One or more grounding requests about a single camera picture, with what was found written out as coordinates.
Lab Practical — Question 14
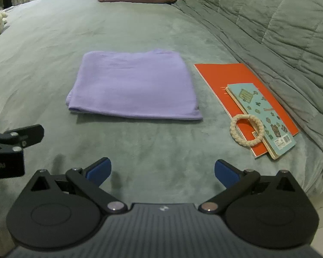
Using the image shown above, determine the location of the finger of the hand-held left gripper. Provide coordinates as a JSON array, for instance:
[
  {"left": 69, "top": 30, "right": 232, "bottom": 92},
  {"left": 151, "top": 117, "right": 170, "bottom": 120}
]
[{"left": 0, "top": 124, "right": 45, "bottom": 151}]

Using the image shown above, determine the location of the teal patterned notebook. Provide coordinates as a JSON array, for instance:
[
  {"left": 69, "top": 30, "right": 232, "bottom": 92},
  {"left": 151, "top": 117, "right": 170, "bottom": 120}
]
[{"left": 225, "top": 82, "right": 297, "bottom": 160}]

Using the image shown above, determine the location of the purple shirt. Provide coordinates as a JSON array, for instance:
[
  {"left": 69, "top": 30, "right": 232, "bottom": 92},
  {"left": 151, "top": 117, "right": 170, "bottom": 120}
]
[{"left": 65, "top": 48, "right": 203, "bottom": 122}]

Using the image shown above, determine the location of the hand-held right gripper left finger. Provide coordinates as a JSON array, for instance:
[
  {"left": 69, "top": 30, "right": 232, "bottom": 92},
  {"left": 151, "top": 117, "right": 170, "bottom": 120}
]
[{"left": 30, "top": 157, "right": 127, "bottom": 215}]

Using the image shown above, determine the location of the grey quilted blanket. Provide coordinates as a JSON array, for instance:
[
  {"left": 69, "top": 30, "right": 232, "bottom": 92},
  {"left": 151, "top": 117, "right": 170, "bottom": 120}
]
[{"left": 171, "top": 0, "right": 323, "bottom": 168}]

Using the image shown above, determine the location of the orange notebook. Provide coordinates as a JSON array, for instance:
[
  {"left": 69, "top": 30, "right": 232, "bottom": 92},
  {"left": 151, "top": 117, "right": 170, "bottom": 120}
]
[{"left": 193, "top": 63, "right": 300, "bottom": 159}]

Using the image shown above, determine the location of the cream braided ring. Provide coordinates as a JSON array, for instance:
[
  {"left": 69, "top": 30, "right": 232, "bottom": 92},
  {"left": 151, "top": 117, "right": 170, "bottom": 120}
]
[{"left": 229, "top": 113, "right": 265, "bottom": 149}]

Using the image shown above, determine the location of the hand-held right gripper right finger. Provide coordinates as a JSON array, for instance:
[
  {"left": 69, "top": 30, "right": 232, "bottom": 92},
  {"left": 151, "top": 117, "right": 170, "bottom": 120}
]
[{"left": 199, "top": 159, "right": 298, "bottom": 214}]

